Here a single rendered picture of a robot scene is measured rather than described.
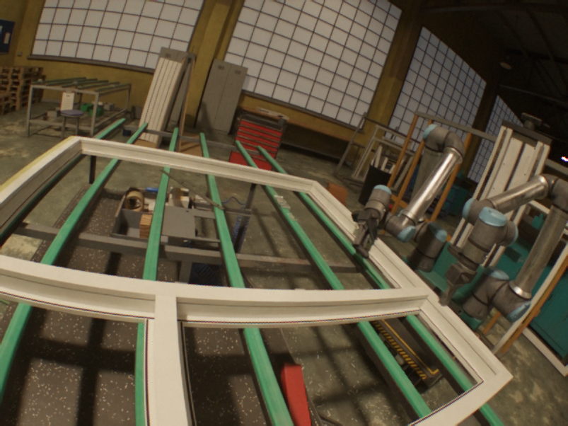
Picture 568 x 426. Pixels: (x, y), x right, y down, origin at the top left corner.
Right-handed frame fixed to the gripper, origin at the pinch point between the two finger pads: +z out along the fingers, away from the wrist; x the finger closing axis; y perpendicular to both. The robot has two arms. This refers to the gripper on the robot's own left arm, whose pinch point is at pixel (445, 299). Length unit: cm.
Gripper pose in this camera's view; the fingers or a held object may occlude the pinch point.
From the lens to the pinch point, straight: 102.7
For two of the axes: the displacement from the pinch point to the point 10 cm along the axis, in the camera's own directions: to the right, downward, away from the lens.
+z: -3.1, 8.8, 3.7
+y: 3.1, 4.6, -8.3
